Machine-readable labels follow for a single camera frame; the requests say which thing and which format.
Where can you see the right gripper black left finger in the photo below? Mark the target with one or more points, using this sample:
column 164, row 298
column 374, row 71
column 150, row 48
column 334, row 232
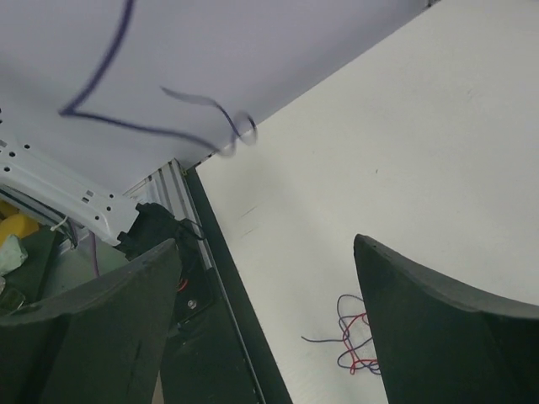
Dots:
column 101, row 342

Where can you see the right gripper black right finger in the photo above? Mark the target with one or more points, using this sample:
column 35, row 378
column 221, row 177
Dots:
column 438, row 340

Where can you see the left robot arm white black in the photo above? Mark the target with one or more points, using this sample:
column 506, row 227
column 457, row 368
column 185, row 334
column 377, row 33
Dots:
column 131, row 227

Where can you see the pale green crumpled object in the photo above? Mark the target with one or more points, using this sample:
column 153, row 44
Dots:
column 12, row 255

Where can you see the yellow object behind table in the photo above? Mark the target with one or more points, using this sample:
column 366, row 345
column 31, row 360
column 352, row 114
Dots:
column 15, row 222

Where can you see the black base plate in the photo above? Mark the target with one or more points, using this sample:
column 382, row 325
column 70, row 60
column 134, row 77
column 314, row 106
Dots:
column 222, row 355

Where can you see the aluminium extrusion rail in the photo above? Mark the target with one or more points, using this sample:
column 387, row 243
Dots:
column 177, row 210

